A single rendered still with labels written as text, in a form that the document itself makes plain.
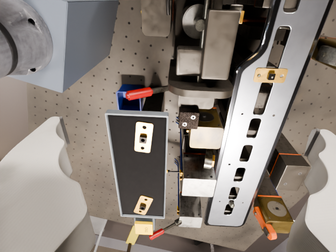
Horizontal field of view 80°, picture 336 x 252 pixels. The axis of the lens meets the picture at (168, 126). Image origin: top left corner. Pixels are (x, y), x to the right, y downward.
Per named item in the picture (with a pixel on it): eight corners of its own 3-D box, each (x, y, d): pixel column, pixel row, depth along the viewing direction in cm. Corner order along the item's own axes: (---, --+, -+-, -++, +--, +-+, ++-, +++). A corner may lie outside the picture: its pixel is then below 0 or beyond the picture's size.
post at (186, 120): (189, 78, 87) (197, 129, 53) (178, 78, 87) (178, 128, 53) (190, 66, 84) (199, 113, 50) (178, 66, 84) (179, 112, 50)
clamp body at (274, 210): (263, 170, 113) (295, 234, 83) (238, 169, 114) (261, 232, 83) (268, 158, 109) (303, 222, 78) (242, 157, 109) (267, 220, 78)
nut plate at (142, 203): (145, 214, 63) (144, 217, 62) (133, 211, 62) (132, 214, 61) (153, 198, 59) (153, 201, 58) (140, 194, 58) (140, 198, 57)
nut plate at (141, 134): (150, 152, 50) (149, 155, 49) (134, 150, 49) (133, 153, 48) (153, 123, 45) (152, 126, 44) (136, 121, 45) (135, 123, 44)
